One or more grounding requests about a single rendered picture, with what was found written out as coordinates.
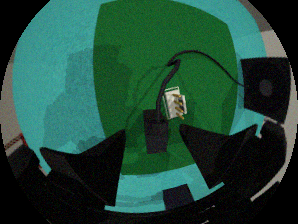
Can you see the green circuit board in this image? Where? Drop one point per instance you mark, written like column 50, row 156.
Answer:
column 134, row 41

